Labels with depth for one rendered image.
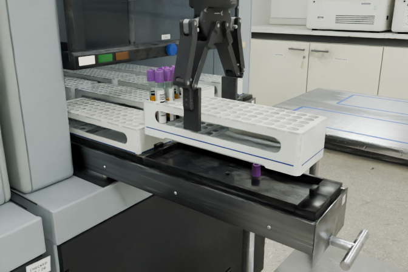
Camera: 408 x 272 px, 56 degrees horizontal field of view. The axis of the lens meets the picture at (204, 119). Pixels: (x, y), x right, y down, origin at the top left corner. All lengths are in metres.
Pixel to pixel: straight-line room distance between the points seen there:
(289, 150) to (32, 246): 0.46
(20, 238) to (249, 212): 0.38
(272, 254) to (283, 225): 1.31
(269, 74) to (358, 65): 0.69
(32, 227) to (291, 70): 2.61
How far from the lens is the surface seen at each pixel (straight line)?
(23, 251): 0.75
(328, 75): 3.01
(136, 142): 0.73
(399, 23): 2.86
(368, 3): 2.90
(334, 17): 2.97
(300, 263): 1.38
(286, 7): 3.80
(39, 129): 0.79
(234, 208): 0.61
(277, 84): 3.18
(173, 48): 0.96
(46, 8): 0.78
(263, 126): 0.55
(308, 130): 0.54
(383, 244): 2.10
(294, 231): 0.57
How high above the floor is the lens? 1.08
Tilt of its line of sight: 16 degrees down
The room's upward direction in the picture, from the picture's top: straight up
